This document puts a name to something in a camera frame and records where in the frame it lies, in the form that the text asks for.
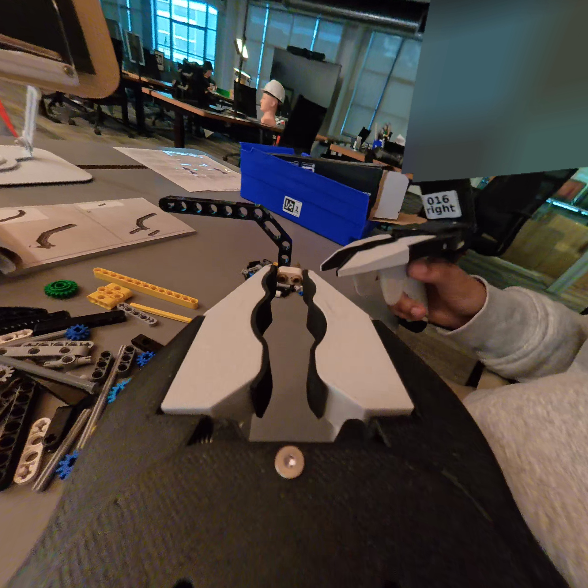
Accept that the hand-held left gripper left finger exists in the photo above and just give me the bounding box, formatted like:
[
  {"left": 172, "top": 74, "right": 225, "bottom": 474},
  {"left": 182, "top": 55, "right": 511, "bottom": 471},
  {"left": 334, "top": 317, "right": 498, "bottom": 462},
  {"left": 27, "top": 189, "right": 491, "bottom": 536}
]
[{"left": 161, "top": 266, "right": 274, "bottom": 442}]

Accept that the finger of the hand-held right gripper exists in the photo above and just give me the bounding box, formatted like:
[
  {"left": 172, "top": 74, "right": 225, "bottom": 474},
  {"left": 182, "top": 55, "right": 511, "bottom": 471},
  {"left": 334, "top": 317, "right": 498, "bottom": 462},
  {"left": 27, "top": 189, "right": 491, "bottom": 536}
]
[
  {"left": 337, "top": 246, "right": 421, "bottom": 277},
  {"left": 320, "top": 234, "right": 437, "bottom": 272}
]

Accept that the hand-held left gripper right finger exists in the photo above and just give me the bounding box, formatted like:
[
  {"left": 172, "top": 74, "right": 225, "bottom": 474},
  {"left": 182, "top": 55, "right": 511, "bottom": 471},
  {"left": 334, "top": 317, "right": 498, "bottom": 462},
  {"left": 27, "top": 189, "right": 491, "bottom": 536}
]
[{"left": 303, "top": 270, "right": 415, "bottom": 442}]

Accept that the black bent lego beam assembly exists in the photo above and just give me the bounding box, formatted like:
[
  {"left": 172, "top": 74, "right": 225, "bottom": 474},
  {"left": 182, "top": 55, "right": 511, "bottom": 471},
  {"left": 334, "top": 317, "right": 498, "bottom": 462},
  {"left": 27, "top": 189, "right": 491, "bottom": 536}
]
[{"left": 158, "top": 195, "right": 305, "bottom": 299}]

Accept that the person's right forearm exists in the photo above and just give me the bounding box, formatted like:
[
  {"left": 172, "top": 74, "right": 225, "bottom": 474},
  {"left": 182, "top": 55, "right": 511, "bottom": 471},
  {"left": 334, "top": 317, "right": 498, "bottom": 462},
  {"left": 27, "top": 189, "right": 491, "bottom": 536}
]
[{"left": 432, "top": 276, "right": 588, "bottom": 383}]

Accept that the yellow lego axle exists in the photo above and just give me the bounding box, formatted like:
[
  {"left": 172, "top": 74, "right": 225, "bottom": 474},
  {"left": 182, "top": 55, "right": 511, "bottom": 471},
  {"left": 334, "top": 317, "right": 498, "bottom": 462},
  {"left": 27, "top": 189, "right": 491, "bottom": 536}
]
[{"left": 130, "top": 302, "right": 193, "bottom": 323}]

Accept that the short grey lego beam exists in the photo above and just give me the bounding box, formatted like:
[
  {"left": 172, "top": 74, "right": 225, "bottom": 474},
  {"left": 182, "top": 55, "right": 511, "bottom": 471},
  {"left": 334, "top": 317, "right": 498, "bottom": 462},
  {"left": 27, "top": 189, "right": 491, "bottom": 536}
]
[{"left": 117, "top": 302, "right": 158, "bottom": 327}]

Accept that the long yellow lego beam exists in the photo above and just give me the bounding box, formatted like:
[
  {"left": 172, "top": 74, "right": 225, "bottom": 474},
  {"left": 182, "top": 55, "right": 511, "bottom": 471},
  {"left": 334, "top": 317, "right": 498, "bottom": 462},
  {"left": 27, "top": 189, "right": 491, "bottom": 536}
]
[{"left": 93, "top": 268, "right": 199, "bottom": 309}]

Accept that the pile of small lego connectors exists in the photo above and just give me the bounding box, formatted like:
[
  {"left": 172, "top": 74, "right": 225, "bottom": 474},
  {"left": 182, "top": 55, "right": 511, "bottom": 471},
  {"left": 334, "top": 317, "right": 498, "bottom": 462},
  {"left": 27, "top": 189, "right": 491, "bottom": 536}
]
[{"left": 242, "top": 258, "right": 276, "bottom": 281}]

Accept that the green lego gear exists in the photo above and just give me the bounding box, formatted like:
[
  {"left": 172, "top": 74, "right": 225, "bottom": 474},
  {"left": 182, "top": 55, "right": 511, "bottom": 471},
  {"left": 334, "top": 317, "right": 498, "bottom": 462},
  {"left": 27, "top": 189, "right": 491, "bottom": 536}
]
[{"left": 44, "top": 280, "right": 79, "bottom": 300}]

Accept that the lego instruction booklet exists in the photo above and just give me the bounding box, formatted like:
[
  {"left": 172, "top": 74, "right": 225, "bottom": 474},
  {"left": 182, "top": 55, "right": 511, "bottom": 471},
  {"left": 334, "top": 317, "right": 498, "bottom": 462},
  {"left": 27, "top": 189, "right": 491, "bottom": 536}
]
[{"left": 0, "top": 198, "right": 196, "bottom": 273}]

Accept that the pile of lego beams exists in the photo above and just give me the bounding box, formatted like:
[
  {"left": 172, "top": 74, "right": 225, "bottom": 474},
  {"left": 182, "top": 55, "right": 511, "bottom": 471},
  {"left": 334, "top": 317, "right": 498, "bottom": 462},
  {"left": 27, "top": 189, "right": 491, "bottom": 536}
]
[{"left": 0, "top": 305, "right": 159, "bottom": 492}]

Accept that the person's right hand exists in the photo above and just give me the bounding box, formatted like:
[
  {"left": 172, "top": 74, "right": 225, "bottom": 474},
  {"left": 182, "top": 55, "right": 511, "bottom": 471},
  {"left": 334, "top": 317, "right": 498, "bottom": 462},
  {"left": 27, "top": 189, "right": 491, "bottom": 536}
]
[{"left": 390, "top": 258, "right": 488, "bottom": 330}]

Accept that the blue plastic bin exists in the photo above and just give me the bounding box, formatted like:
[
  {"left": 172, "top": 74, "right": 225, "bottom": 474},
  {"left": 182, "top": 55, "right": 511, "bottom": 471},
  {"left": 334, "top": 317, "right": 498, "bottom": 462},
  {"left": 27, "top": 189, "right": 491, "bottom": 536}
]
[{"left": 240, "top": 141, "right": 391, "bottom": 246}]

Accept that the black computer monitor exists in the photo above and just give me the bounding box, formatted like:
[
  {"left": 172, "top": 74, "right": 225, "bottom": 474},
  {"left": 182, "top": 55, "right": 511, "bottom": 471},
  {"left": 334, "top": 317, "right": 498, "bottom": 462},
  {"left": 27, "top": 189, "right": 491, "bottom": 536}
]
[{"left": 279, "top": 94, "right": 328, "bottom": 150}]

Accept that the mannequin head with hard hat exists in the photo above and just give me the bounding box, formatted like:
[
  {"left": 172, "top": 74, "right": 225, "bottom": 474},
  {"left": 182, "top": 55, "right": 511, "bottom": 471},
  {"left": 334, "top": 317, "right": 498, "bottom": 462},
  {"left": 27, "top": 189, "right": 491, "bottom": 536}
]
[{"left": 259, "top": 79, "right": 286, "bottom": 127}]

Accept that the person's grey hoodie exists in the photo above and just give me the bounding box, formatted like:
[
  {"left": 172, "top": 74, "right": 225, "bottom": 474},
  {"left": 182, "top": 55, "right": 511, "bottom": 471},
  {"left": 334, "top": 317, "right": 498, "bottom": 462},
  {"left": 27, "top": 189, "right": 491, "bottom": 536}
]
[{"left": 462, "top": 340, "right": 588, "bottom": 588}]

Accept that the printed paper sheet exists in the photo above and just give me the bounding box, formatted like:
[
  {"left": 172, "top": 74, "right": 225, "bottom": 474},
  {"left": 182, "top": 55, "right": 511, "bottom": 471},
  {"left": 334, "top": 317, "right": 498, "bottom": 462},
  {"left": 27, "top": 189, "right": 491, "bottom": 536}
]
[{"left": 114, "top": 147, "right": 243, "bottom": 193}]

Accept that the lit lamp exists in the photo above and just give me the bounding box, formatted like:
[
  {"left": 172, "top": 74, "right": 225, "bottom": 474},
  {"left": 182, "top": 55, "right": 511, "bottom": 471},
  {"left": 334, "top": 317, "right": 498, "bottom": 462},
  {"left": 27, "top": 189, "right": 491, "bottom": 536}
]
[{"left": 234, "top": 39, "right": 250, "bottom": 92}]

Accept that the long wooden office desk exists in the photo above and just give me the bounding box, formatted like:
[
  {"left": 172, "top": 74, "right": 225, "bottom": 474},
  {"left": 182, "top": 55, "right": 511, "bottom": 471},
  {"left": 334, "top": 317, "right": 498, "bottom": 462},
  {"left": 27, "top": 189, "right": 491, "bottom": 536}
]
[{"left": 122, "top": 73, "right": 285, "bottom": 148}]

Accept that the white stand base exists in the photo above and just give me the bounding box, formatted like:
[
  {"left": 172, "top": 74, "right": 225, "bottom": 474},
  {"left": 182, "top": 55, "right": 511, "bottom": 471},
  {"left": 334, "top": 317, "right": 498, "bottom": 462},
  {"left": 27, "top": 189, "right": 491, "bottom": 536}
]
[{"left": 0, "top": 85, "right": 93, "bottom": 187}]

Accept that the black office chair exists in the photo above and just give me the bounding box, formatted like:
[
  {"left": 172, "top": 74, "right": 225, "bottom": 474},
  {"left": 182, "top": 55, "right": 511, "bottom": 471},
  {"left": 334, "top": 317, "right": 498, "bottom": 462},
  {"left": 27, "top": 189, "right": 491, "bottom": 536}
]
[{"left": 41, "top": 89, "right": 115, "bottom": 135}]

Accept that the tan framed screen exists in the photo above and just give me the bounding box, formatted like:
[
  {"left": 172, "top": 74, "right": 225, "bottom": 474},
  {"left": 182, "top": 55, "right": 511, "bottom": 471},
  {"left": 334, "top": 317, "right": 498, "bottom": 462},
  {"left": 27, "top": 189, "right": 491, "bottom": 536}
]
[{"left": 0, "top": 0, "right": 121, "bottom": 99}]

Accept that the yellow lego frame piece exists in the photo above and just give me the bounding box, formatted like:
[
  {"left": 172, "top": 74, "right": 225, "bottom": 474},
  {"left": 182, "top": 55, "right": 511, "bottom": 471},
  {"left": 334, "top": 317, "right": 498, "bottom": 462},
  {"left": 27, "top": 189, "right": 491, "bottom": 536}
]
[{"left": 87, "top": 283, "right": 134, "bottom": 305}]

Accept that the large wall display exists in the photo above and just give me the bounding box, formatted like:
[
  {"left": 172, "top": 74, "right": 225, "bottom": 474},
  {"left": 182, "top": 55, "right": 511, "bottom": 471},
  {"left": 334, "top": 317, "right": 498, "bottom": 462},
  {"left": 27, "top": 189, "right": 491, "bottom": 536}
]
[{"left": 270, "top": 46, "right": 343, "bottom": 111}]

